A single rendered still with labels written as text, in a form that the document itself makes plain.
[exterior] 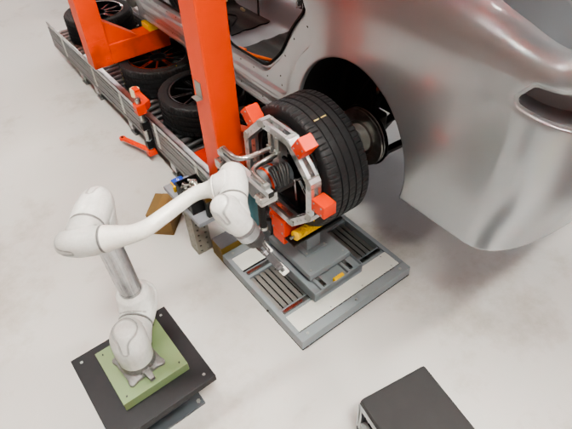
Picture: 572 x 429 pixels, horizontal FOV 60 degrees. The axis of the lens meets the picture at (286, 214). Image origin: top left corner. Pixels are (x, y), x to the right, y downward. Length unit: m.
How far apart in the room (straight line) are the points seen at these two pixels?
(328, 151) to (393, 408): 1.13
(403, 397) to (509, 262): 1.38
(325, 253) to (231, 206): 1.35
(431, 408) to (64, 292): 2.21
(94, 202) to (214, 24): 0.98
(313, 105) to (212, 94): 0.52
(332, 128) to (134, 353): 1.30
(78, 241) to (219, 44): 1.14
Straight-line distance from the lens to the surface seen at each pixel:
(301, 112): 2.29
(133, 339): 2.25
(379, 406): 2.30
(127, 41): 4.46
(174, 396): 2.42
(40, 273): 3.55
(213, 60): 2.48
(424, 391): 2.36
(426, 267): 3.22
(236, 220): 1.67
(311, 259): 2.89
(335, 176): 2.25
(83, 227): 1.89
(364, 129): 2.65
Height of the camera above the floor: 2.40
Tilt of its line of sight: 44 degrees down
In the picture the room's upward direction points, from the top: 3 degrees counter-clockwise
